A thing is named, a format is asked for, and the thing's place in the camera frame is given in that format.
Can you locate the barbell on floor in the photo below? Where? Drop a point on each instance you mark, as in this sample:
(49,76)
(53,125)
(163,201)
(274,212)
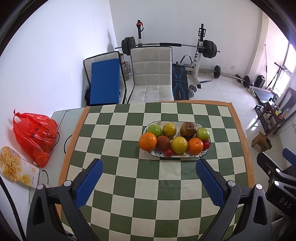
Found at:
(217,73)

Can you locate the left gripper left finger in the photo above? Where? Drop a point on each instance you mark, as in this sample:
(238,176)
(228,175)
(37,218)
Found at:
(75,194)

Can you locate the dark red apple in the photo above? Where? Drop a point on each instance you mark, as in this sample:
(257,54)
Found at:
(187,130)

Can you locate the red cherry tomato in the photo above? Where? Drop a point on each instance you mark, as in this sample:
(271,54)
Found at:
(206,144)
(169,152)

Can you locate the green apple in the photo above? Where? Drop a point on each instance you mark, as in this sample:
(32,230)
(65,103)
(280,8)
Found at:
(155,130)
(203,134)

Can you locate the small dumbbell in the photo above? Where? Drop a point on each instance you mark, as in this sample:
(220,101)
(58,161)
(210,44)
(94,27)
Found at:
(192,89)

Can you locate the barbell on rack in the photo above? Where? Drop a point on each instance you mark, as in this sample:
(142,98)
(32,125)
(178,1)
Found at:
(208,48)

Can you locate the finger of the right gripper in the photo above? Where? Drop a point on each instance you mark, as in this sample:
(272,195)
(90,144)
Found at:
(273,171)
(289,156)

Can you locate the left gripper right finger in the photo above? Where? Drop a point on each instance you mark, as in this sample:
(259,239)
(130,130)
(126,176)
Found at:
(224,194)

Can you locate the weight bench rack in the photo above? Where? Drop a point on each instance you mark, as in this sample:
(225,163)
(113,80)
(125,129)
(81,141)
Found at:
(197,58)

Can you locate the blue foam pad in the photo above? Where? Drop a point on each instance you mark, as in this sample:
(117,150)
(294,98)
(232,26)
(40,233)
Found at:
(105,82)

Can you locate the large yellow lemon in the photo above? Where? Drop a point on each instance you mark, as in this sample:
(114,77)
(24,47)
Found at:
(179,145)

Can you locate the red plastic bag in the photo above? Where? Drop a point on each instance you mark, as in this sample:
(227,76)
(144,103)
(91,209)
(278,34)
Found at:
(36,134)

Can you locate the large orange tangerine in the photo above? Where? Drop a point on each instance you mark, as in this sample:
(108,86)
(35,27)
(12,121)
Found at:
(195,146)

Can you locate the small orange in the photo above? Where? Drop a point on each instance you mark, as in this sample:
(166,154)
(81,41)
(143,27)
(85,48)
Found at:
(147,141)

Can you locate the brown red round fruit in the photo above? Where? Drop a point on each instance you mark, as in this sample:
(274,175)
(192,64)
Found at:
(163,143)

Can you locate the black blue bench pad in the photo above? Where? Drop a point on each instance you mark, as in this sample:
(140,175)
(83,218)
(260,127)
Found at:
(179,83)

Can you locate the dark wooden chair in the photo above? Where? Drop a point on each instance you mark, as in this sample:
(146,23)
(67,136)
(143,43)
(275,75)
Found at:
(281,112)

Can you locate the small wooden stool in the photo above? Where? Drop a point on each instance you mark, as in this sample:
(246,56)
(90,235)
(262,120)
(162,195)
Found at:
(262,141)

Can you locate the white padded chair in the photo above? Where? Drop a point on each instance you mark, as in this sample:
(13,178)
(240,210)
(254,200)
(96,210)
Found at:
(152,74)

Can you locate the green white checkered tablecloth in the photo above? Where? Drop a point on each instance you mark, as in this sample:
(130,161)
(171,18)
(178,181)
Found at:
(144,197)

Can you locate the small yellow lemon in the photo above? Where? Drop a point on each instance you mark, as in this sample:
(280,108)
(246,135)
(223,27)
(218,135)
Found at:
(169,130)

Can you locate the yellow snack bag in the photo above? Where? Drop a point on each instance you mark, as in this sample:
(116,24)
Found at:
(16,168)

